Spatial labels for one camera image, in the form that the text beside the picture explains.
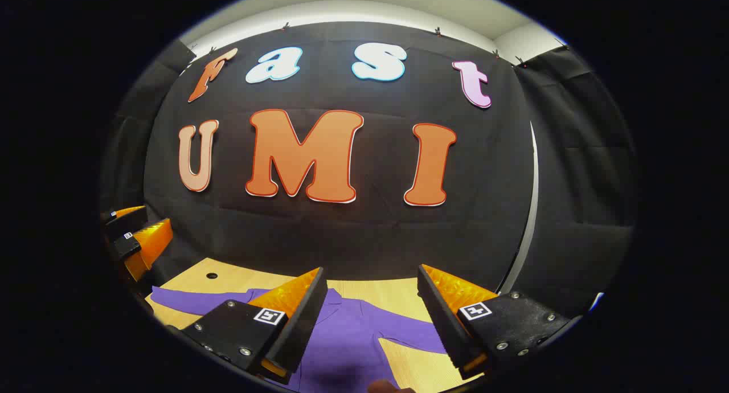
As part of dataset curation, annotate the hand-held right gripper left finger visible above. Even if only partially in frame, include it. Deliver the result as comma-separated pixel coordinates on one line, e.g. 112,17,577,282
181,267,329,385

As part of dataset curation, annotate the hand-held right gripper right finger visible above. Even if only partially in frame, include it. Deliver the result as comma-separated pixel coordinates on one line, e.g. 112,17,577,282
417,264,572,380

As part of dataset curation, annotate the purple shirt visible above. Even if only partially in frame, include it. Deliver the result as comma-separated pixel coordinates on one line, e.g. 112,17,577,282
149,285,450,393

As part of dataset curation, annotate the black side cloth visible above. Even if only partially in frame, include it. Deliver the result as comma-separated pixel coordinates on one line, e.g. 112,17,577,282
101,40,197,211
501,44,637,320

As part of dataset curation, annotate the black backdrop cloth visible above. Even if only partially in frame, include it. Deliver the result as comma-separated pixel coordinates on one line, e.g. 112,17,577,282
142,22,536,294

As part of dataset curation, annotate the white backdrop stand pole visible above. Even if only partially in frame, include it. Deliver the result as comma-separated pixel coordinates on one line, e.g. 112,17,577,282
500,121,539,295

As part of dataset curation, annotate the row of black cloth clips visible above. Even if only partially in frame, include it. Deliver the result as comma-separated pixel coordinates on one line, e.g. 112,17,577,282
191,22,527,69

